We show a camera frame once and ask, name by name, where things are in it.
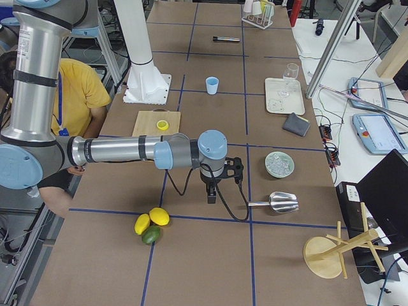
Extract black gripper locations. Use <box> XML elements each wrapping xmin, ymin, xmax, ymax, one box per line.
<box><xmin>200</xmin><ymin>166</ymin><xmax>221</xmax><ymax>204</ymax></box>

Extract yellow lemon slice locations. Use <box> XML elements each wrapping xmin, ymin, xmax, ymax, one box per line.
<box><xmin>156</xmin><ymin>120</ymin><xmax>170</xmax><ymax>131</ymax></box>

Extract steel muddler black tip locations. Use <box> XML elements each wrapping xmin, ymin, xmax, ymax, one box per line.
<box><xmin>212</xmin><ymin>36</ymin><xmax>240</xmax><ymax>43</ymax></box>

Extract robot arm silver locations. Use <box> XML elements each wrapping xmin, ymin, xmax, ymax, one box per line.
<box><xmin>1</xmin><ymin>1</ymin><xmax>231</xmax><ymax>203</ymax></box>

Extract yellow lemon right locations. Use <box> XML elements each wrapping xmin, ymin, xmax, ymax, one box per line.
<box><xmin>149</xmin><ymin>207</ymin><xmax>170</xmax><ymax>226</ymax></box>

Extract yellow lemon left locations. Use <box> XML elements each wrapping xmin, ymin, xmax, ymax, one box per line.
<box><xmin>134</xmin><ymin>214</ymin><xmax>150</xmax><ymax>235</ymax></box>

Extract light blue paper cup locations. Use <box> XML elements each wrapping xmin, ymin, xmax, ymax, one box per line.
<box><xmin>205</xmin><ymin>76</ymin><xmax>219</xmax><ymax>95</ymax></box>

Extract white mint cup on rack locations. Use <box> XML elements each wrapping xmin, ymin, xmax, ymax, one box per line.
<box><xmin>251</xmin><ymin>1</ymin><xmax>262</xmax><ymax>16</ymax></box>

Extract pink cup on rack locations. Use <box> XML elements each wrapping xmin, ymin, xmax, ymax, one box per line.
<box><xmin>243</xmin><ymin>0</ymin><xmax>253</xmax><ymax>14</ymax></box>

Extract green cup on rack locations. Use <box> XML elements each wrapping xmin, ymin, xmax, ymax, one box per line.
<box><xmin>265</xmin><ymin>1</ymin><xmax>275</xmax><ymax>18</ymax></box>

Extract steel ice scoop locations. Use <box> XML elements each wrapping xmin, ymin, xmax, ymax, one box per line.
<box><xmin>248</xmin><ymin>191</ymin><xmax>299</xmax><ymax>214</ymax></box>

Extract green bowl of ice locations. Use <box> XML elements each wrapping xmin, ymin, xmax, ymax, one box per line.
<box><xmin>265</xmin><ymin>152</ymin><xmax>295</xmax><ymax>179</ymax></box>

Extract wooden cutting board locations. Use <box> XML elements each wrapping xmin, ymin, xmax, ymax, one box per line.
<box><xmin>132</xmin><ymin>110</ymin><xmax>181</xmax><ymax>136</ymax></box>

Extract grey folded cloth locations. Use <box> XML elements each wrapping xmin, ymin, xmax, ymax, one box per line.
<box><xmin>282</xmin><ymin>113</ymin><xmax>310</xmax><ymax>137</ymax></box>

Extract yellow sponge under cloth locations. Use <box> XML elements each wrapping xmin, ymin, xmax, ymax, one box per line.
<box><xmin>296</xmin><ymin>115</ymin><xmax>309</xmax><ymax>123</ymax></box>

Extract cream bear tray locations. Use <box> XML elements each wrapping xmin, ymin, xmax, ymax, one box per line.
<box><xmin>265</xmin><ymin>78</ymin><xmax>305</xmax><ymax>115</ymax></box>

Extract wooden mug tree stand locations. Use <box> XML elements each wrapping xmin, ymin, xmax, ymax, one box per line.
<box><xmin>303</xmin><ymin>202</ymin><xmax>388</xmax><ymax>279</ymax></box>

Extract clear wine glass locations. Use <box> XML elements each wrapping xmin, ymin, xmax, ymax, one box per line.
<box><xmin>282</xmin><ymin>63</ymin><xmax>299</xmax><ymax>91</ymax></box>

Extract person in yellow shirt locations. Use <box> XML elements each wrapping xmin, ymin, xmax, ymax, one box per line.
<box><xmin>0</xmin><ymin>50</ymin><xmax>112</xmax><ymax>217</ymax></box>

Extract black monitor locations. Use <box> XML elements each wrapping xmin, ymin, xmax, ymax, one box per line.
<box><xmin>356</xmin><ymin>149</ymin><xmax>407</xmax><ymax>242</ymax></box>

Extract lower teach pendant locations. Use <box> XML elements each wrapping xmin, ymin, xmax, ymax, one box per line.
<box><xmin>352</xmin><ymin>114</ymin><xmax>407</xmax><ymax>155</ymax></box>

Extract teach pendant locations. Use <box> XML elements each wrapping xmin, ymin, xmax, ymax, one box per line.
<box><xmin>352</xmin><ymin>114</ymin><xmax>407</xmax><ymax>155</ymax></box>
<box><xmin>348</xmin><ymin>77</ymin><xmax>388</xmax><ymax>111</ymax></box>

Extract upper teach pendant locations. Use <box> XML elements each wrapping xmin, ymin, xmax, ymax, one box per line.
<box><xmin>348</xmin><ymin>77</ymin><xmax>388</xmax><ymax>111</ymax></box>

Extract black umbrella on desk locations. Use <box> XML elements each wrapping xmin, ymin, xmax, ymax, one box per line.
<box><xmin>315</xmin><ymin>18</ymin><xmax>324</xmax><ymax>36</ymax></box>

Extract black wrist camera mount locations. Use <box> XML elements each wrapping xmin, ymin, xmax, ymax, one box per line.
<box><xmin>221</xmin><ymin>157</ymin><xmax>244</xmax><ymax>184</ymax></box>

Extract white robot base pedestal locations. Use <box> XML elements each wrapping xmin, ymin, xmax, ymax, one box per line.
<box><xmin>114</xmin><ymin>0</ymin><xmax>171</xmax><ymax>105</ymax></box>

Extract white wire cup rack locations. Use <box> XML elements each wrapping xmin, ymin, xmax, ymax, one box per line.
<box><xmin>241</xmin><ymin>10</ymin><xmax>273</xmax><ymax>29</ymax></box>

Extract aluminium frame post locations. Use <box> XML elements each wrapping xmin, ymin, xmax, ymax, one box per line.
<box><xmin>305</xmin><ymin>0</ymin><xmax>361</xmax><ymax>99</ymax></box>

